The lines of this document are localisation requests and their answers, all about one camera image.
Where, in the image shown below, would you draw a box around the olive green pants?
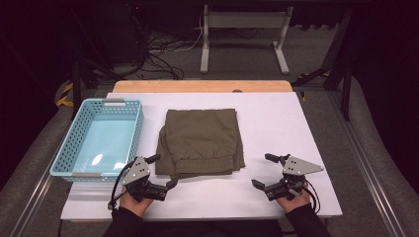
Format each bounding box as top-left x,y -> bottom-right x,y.
154,108 -> 246,181

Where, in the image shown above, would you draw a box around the wooden table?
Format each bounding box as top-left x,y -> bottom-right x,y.
112,79 -> 293,94

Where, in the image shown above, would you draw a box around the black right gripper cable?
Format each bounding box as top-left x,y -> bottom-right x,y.
302,179 -> 321,213

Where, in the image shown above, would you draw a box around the white metal stand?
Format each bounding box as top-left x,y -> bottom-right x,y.
200,4 -> 294,75

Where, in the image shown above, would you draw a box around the black floor cable bundle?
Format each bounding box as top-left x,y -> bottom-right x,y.
131,6 -> 206,81

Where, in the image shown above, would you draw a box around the person's right hand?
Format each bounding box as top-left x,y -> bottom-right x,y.
276,189 -> 311,214

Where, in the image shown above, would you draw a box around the light blue plastic basket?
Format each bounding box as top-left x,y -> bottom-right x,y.
48,98 -> 145,183

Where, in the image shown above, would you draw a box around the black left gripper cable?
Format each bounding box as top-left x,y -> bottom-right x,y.
108,161 -> 136,211

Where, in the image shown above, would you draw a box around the yellow black hazard tape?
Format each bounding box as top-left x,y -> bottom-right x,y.
54,82 -> 75,108

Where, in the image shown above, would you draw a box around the person's left hand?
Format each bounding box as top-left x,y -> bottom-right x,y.
119,187 -> 156,218

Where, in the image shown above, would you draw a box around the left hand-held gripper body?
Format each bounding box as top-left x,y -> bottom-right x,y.
122,156 -> 169,202

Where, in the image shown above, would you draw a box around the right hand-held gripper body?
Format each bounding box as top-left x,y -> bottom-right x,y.
263,154 -> 325,201

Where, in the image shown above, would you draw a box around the white board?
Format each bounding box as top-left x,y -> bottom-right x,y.
60,92 -> 344,221

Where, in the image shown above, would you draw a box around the black metal stand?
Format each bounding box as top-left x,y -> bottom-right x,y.
70,60 -> 115,119
291,9 -> 354,122

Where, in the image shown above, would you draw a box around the aluminium rail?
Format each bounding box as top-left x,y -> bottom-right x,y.
9,131 -> 72,237
329,93 -> 407,237

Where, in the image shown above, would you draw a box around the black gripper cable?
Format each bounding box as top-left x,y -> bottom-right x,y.
302,179 -> 321,213
108,161 -> 136,211

